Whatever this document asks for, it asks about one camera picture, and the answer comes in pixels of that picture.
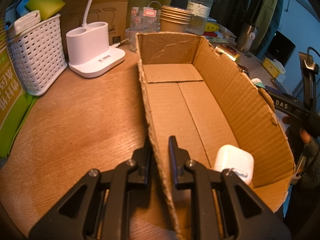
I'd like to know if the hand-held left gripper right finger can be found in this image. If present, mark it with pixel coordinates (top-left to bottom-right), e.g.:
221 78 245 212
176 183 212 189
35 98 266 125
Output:
169 135 292 240

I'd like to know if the white lamp cable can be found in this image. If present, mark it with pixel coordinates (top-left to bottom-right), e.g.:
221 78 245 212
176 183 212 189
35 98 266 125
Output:
109 38 130 48

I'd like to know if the stack of books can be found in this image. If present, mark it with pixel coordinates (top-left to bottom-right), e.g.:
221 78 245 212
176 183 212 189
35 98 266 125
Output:
204 17 237 43

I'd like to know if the green hanging jacket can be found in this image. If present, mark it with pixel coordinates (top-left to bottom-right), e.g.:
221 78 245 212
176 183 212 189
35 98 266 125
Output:
212 0 285 55

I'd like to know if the green printed packet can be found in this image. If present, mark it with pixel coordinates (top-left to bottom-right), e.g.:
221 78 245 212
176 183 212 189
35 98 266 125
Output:
0 17 38 158

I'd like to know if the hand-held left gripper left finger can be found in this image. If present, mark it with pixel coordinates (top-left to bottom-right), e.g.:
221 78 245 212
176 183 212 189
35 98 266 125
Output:
28 137 152 240

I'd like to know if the gold and red tube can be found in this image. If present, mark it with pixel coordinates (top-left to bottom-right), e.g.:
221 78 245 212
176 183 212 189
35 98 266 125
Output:
215 44 241 62

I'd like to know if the brown cardboard lamp carton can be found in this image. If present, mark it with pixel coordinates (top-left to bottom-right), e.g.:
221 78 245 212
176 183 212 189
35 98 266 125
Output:
56 0 135 63

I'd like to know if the white woven plastic basket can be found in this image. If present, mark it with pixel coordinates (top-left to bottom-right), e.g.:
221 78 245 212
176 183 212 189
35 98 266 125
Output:
6 14 68 96

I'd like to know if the yellow-green sponge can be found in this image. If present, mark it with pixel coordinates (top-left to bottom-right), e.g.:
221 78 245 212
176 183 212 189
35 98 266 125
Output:
26 0 66 20

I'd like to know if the clear plastic water bottle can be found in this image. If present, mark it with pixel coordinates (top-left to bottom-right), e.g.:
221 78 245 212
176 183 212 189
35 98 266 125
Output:
186 0 214 36

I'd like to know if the patterned clear pouch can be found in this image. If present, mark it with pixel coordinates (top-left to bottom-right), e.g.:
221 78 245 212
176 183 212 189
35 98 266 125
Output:
129 6 162 53

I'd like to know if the black flat device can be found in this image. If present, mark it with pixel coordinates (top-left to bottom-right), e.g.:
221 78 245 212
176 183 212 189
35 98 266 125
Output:
264 31 296 66

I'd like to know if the cardboard box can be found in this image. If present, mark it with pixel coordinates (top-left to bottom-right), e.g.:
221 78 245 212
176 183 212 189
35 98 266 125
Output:
135 32 296 239

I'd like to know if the steel travel mug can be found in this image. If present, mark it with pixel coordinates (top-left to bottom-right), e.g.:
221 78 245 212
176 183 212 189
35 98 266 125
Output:
236 20 258 53

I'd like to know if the white earbuds case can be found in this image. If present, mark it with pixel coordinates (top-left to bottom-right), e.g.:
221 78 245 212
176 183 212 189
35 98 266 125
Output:
213 144 255 186

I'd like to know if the yellow box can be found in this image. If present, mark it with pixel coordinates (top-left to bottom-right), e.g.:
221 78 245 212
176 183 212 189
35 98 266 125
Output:
262 56 286 78

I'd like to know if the white desk lamp base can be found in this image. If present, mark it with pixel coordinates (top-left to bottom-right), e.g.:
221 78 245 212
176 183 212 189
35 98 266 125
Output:
66 0 126 78

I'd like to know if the stack of brown paper cups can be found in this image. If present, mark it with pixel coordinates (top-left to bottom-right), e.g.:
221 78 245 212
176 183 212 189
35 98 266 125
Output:
160 5 192 33

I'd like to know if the blue cloth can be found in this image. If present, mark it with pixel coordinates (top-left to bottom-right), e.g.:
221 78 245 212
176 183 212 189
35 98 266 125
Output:
15 0 32 16

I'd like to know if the person's right hand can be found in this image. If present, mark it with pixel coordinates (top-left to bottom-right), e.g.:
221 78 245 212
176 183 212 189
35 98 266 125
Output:
282 115 313 145

